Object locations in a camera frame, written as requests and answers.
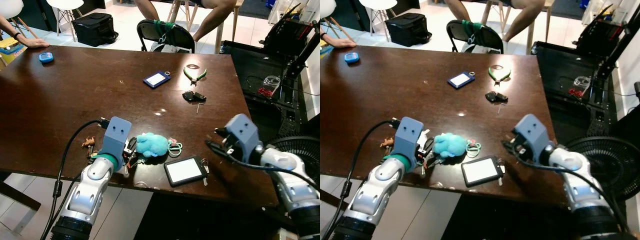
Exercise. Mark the person's forearm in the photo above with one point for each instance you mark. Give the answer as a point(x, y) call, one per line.
point(7, 25)
point(323, 35)

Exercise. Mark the small silver keys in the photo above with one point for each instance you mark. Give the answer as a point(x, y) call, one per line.
point(205, 170)
point(501, 170)

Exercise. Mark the person's bare hand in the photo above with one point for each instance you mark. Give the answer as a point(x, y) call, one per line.
point(341, 43)
point(34, 43)

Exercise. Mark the metal key bunch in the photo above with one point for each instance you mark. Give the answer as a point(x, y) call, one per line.
point(431, 165)
point(134, 164)

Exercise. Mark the small brown toy figure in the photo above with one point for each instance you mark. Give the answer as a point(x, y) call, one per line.
point(89, 143)
point(386, 143)

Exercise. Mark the black card holder white card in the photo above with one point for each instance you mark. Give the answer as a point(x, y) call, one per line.
point(480, 171)
point(184, 171)

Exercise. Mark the black metal rack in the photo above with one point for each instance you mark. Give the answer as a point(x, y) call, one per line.
point(570, 115)
point(260, 112)

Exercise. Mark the black car key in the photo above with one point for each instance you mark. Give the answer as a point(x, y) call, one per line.
point(496, 97)
point(192, 96)

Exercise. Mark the blue card tag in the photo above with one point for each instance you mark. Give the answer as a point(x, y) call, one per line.
point(156, 79)
point(460, 80)

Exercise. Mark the black floor fan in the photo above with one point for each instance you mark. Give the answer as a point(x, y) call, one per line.
point(300, 147)
point(610, 160)

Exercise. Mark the glass jar red contents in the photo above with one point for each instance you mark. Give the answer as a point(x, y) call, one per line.
point(270, 86)
point(580, 86)

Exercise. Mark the dark wooden bench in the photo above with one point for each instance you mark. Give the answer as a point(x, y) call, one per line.
point(17, 192)
point(325, 197)

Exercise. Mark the light wooden furniture leg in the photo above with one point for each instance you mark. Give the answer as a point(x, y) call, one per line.
point(220, 35)
point(531, 35)

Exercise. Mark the black folding chair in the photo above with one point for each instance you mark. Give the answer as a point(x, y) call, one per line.
point(172, 37)
point(482, 37)

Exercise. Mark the small blue key fob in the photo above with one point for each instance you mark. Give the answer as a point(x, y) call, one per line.
point(351, 57)
point(46, 57)

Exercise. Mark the black metal stand pole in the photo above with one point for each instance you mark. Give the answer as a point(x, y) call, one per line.
point(615, 55)
point(302, 57)

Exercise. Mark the black fabric bag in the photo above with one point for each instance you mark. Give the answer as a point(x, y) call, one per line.
point(94, 29)
point(407, 29)

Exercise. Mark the black equipment case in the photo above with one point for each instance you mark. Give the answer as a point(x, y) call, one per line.
point(287, 37)
point(600, 37)

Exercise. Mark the person's bare leg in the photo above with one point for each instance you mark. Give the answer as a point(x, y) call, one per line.
point(522, 17)
point(215, 17)
point(147, 7)
point(456, 7)

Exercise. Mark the colourful yellow box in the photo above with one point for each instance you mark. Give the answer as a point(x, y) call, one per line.
point(325, 50)
point(10, 50)

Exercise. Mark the white shell chair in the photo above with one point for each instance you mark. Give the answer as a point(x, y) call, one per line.
point(9, 7)
point(377, 4)
point(326, 6)
point(65, 4)

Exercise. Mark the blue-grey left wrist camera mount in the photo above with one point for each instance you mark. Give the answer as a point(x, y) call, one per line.
point(116, 135)
point(407, 137)

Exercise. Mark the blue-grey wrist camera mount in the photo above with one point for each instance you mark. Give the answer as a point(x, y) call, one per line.
point(407, 137)
point(243, 135)
point(116, 135)
point(532, 135)

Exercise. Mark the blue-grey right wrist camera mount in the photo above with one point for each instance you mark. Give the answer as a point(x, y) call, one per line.
point(532, 135)
point(243, 135)

